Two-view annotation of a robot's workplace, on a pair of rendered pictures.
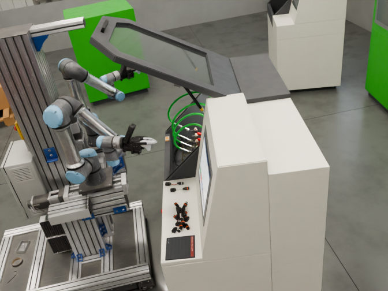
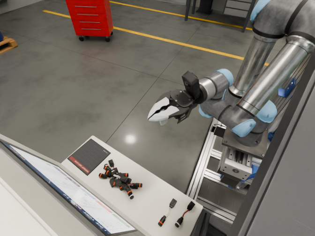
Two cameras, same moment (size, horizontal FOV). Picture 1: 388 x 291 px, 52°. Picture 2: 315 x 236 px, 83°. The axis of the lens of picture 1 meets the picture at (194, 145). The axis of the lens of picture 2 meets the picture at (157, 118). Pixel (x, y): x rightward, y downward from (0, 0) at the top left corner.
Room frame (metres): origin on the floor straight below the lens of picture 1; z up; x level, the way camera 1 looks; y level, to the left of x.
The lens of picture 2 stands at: (2.04, -0.08, 1.83)
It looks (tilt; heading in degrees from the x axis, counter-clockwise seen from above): 48 degrees down; 119
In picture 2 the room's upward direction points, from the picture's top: 2 degrees clockwise
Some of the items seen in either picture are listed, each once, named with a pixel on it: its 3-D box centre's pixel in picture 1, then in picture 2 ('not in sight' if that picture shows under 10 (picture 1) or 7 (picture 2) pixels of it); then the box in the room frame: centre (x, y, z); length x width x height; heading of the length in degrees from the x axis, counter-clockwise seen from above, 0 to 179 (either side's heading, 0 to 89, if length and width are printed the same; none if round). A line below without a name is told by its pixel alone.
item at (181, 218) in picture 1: (179, 215); (120, 177); (1.73, 0.14, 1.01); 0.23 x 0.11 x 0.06; 178
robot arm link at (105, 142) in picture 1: (107, 142); (216, 83); (1.96, 0.49, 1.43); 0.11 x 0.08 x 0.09; 70
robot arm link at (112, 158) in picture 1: (112, 155); (213, 105); (1.98, 0.48, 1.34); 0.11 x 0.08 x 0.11; 160
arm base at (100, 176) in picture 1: (93, 173); (250, 129); (2.18, 0.69, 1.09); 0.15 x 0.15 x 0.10
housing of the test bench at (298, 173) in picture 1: (270, 193); not in sight; (2.09, -0.48, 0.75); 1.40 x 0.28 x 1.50; 178
